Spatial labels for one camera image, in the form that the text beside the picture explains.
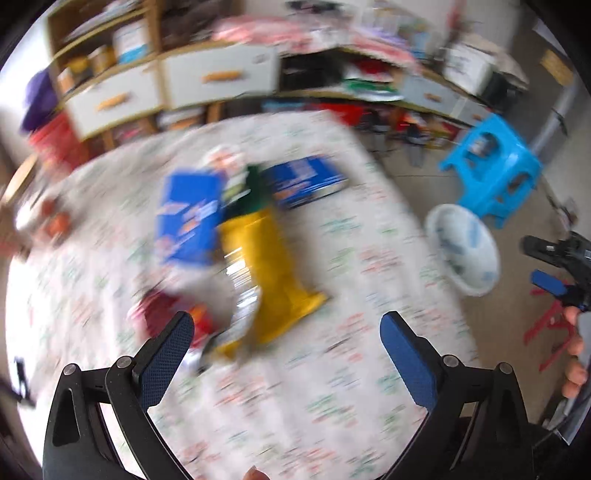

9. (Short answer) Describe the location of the pink cloth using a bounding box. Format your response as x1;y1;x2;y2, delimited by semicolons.
211;17;419;68

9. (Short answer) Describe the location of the green and yellow sponge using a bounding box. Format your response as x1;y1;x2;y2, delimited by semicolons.
215;164;329;361

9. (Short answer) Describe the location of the long low wooden cabinet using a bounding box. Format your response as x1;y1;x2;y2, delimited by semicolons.
277;44;496;131

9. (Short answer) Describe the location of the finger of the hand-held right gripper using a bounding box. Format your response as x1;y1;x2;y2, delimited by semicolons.
531;270;580;308
521;234;568;266

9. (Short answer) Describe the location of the red plastic stool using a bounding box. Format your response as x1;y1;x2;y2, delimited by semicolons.
523;285;578;372

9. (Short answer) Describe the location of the person's right hand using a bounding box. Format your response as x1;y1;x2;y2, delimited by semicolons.
562;307;587;398

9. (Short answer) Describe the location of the white plastic basin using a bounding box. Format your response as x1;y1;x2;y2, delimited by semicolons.
425;204;501;297

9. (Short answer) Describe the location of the red snack wrapper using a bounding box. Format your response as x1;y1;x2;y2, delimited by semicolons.
129;291;218;356

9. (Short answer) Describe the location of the dark blue torn box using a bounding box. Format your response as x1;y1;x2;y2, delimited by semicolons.
264;156;350;209

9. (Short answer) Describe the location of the small white cabinet drawer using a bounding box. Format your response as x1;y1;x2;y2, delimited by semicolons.
69;69;163;141

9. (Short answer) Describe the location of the bright blue snack box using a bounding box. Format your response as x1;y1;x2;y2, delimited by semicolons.
156;168;223;269

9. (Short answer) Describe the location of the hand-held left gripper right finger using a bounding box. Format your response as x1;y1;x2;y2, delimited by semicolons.
379;311;536;480

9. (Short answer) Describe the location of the blue and white carton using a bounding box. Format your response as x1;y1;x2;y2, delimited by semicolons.
113;23;154;65

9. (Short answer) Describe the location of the wide white cabinet drawer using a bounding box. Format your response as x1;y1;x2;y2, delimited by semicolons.
161;44;280;112

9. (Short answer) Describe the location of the floral tablecloth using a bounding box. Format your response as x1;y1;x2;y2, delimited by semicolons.
4;111;481;480

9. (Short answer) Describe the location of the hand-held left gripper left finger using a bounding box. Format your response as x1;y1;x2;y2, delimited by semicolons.
42;311;195;480

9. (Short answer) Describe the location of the white printed box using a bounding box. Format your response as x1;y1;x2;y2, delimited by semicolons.
442;43;494;94

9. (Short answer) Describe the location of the grey low cabinet drawer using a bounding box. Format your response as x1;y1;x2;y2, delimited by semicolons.
401;74;461;116
452;99;491;128

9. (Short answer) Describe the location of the purple bag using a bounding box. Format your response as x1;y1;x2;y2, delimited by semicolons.
20;69;59;136

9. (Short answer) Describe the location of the blue plastic stool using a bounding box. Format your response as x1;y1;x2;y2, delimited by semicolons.
438;114;542;229

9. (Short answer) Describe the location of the red bag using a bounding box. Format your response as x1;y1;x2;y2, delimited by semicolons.
29;113;87;172

